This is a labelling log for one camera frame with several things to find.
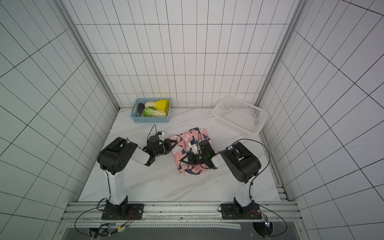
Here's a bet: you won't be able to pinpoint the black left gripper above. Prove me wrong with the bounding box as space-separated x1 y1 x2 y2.
154 138 178 156

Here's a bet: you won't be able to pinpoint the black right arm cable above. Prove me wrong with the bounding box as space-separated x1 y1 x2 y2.
226 137 288 238

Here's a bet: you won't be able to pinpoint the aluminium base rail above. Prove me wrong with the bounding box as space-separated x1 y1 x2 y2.
60 202 303 229

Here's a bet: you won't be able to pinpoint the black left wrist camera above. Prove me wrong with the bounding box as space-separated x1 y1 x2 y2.
147 132 165 146

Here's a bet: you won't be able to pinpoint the purple toy eggplant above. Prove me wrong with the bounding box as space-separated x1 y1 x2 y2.
138 103 145 117

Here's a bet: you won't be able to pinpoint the light blue perforated basket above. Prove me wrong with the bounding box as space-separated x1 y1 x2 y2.
131 98 172 123

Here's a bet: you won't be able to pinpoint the pink shark print shorts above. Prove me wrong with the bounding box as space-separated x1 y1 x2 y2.
170 128 211 175

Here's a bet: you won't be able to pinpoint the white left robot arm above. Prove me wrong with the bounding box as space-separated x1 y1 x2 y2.
97 136 177 221

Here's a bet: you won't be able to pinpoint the green toy lettuce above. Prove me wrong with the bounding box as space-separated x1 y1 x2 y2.
143 107 168 117

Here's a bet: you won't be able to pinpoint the white perforated basket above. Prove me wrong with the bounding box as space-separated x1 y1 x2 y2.
213 96 268 137

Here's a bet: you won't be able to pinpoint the yellow toy cabbage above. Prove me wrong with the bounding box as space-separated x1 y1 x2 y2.
145 100 171 115

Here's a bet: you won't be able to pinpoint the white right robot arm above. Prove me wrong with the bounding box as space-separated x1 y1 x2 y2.
181 140 264 220

